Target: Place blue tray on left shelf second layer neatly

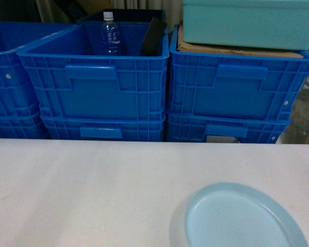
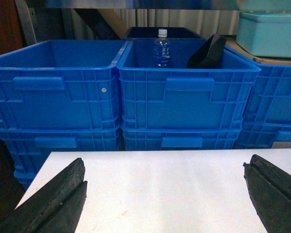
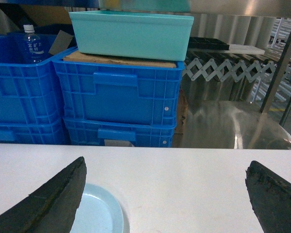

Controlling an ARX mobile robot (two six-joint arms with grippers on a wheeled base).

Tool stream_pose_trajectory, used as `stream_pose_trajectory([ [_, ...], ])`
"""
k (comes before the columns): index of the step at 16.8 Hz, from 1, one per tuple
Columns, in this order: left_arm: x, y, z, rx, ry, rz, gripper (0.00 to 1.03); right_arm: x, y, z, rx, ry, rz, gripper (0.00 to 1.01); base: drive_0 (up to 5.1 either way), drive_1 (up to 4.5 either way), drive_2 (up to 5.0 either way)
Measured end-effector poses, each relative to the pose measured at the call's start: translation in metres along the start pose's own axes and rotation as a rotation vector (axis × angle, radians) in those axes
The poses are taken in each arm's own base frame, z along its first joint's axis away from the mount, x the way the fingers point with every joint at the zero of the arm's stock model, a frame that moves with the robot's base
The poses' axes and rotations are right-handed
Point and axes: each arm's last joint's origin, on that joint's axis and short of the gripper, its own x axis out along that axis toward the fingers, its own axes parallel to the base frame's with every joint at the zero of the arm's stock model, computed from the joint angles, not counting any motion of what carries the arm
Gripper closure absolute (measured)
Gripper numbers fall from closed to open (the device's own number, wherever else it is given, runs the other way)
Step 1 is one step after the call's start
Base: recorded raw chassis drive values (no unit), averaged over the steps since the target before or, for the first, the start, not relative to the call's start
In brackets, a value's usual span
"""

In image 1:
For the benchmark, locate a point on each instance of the light blue round tray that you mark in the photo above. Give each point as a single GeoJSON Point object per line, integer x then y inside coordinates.
{"type": "Point", "coordinates": [231, 214]}

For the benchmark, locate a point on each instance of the blue crate centre lower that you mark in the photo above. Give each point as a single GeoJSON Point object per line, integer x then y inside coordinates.
{"type": "Point", "coordinates": [77, 128]}

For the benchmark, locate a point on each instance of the blue crate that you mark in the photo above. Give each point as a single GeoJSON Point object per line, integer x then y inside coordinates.
{"type": "Point", "coordinates": [17, 95]}
{"type": "Point", "coordinates": [234, 86]}
{"type": "Point", "coordinates": [189, 128]}
{"type": "Point", "coordinates": [77, 128]}
{"type": "Point", "coordinates": [74, 78]}
{"type": "Point", "coordinates": [23, 127]}

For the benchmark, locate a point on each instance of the black flat panel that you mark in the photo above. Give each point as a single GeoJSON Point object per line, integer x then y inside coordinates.
{"type": "Point", "coordinates": [153, 37]}

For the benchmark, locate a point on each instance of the brown cardboard sheet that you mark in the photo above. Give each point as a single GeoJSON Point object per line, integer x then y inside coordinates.
{"type": "Point", "coordinates": [230, 50]}

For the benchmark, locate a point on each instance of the blue crate centre upper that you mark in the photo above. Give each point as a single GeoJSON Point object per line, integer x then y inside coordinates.
{"type": "Point", "coordinates": [74, 78]}

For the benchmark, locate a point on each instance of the clear water bottle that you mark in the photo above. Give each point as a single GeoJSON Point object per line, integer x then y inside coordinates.
{"type": "Point", "coordinates": [110, 35]}

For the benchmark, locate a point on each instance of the blue crate right lower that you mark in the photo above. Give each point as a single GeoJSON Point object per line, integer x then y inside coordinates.
{"type": "Point", "coordinates": [189, 128]}

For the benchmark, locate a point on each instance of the blue crate right upper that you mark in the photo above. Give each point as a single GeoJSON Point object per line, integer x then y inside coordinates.
{"type": "Point", "coordinates": [234, 86]}

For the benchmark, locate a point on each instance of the blue crate left lower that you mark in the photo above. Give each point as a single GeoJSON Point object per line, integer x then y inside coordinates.
{"type": "Point", "coordinates": [23, 127]}

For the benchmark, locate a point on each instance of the blue crate left upper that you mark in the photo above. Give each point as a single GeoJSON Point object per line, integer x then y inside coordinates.
{"type": "Point", "coordinates": [17, 95]}

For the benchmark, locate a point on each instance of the teal plastic tub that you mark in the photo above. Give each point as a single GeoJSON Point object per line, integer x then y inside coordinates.
{"type": "Point", "coordinates": [260, 24]}

